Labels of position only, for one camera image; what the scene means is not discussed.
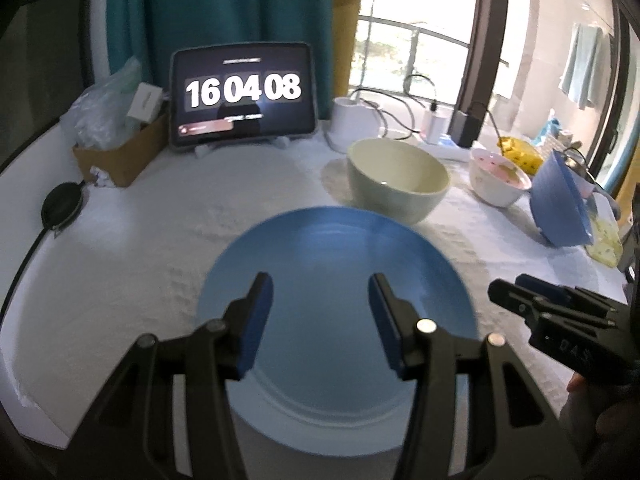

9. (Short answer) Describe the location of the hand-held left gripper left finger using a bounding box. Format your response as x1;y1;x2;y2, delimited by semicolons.
60;272;275;480

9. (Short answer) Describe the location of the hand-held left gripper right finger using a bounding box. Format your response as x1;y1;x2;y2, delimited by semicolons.
367;272;583;480

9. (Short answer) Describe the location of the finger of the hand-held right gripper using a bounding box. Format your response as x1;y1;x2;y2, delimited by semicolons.
487;280;551;321
515;273;626;323

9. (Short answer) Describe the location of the blue bowl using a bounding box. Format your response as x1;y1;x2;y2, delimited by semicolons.
529;149;598;247

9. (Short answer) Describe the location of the blue plate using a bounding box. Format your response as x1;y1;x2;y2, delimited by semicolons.
194;206;478;455

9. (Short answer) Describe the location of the white bowl pink inside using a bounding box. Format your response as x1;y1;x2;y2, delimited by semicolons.
468;147;532;208

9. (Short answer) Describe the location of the cream bowl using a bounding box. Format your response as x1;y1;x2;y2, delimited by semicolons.
346;138;451;226

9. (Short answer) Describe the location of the person's right hand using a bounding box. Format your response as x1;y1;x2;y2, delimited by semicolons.
559;372;640;480

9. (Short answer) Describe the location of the yellow tissue box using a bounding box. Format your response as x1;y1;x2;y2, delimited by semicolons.
582;192;626;267

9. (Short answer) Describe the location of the white textured tablecloth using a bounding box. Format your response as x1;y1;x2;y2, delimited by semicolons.
0;125;631;480

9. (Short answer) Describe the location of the white power strip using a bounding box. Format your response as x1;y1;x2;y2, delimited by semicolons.
385;127;473;162

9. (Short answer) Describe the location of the black charger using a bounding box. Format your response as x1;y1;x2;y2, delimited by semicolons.
448;110;483;148

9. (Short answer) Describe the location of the white charger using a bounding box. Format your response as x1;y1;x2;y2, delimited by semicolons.
424;110;447;143

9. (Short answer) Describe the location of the white desk lamp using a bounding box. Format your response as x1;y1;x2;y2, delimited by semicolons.
327;0;428;153

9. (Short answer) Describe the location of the cardboard box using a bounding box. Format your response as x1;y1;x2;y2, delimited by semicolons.
72;112;171;188

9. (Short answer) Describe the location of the tablet showing clock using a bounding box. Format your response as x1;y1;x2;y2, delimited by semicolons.
169;41;321;153

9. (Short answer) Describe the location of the hanging light blue garment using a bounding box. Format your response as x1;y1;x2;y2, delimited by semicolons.
560;22;606;111

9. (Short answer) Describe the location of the small white box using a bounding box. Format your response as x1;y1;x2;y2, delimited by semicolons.
125;82;165;123

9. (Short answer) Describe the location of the clear plastic bag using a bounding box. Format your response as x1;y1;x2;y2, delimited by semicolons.
60;57;143;151

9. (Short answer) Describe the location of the balcony railing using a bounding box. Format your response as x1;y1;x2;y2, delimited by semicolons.
350;12;511;106

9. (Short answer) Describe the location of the yellow curtain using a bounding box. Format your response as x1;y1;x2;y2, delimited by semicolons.
330;0;363;98

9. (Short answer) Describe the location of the teal curtain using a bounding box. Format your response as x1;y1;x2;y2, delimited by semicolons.
107;0;335;121

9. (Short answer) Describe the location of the black lamp cable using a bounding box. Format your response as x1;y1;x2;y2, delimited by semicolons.
350;87;426;136

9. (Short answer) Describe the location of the black round cable puck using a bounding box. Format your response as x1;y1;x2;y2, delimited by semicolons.
0;182;88;321

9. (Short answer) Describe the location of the black charger cable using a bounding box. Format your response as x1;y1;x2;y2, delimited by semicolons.
402;74;441;111

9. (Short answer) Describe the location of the dark sliding door frame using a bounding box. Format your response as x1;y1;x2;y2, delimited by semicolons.
452;0;640;196

